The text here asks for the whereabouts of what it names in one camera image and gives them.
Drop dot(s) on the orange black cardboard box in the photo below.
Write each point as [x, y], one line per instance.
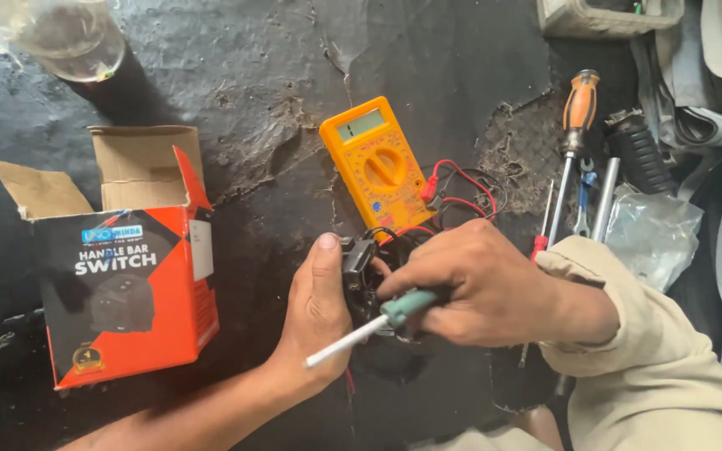
[129, 282]

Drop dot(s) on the person's right hand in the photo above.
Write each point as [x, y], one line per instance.
[505, 288]

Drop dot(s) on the green white screwdriver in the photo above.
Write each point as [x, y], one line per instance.
[398, 310]

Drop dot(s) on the person's right fingers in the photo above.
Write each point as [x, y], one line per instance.
[427, 269]

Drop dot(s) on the yellow digital multimeter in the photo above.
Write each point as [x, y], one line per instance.
[378, 166]

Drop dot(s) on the small steel spanner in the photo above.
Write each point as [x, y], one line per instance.
[583, 200]

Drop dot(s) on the clear plastic bag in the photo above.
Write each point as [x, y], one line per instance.
[652, 235]

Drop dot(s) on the silver metal tube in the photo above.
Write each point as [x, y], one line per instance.
[605, 200]

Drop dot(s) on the beige plastic tray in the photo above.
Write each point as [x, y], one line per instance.
[605, 19]

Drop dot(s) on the person's left hand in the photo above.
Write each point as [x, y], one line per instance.
[314, 313]

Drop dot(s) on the clear plastic bottle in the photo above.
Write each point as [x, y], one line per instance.
[66, 34]

